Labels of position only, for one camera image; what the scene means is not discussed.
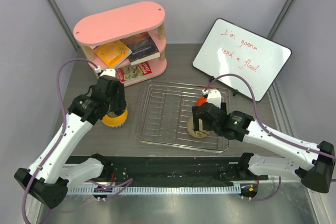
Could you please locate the orange bowl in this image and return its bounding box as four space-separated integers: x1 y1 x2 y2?
196 97 207 106

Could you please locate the dark brown bowl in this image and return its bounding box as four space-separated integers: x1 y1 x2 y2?
107 109 128 118

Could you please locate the yellow bowl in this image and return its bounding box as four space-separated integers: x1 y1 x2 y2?
102 109 128 127

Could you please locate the beige speckled bowl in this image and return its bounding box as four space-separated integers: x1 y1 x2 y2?
186 117 211 139

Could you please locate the metal wire dish rack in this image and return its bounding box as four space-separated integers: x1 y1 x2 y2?
136 81 229 153

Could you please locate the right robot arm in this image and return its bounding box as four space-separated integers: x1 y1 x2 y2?
192 102 335 194

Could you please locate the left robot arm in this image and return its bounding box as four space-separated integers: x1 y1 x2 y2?
14 74 127 209

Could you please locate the red magazine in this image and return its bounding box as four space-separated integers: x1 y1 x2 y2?
116 61 153 84

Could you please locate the yellow book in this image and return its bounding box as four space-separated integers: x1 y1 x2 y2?
92 40 132 68

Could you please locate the dark blue book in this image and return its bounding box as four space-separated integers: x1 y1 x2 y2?
121 31 160 66

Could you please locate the pink three-tier shelf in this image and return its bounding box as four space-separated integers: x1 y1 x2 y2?
73 1 167 85

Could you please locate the white whiteboard with red writing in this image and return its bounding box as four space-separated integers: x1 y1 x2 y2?
193 18 292 102

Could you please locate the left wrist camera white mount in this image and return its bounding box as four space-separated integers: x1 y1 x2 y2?
94 67 116 78

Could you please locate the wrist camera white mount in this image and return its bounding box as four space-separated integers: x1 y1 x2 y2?
202 89 222 108
94 67 116 78

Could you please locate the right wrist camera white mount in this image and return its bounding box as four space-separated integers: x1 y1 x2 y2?
202 89 222 108

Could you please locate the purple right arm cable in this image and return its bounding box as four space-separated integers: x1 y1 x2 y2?
204 73 336 200

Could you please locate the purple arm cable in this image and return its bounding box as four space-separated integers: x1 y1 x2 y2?
20 58 134 224
204 73 336 200

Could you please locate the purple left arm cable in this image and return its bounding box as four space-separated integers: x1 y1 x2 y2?
20 58 134 224

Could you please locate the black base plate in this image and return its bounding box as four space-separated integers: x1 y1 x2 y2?
65 155 268 183

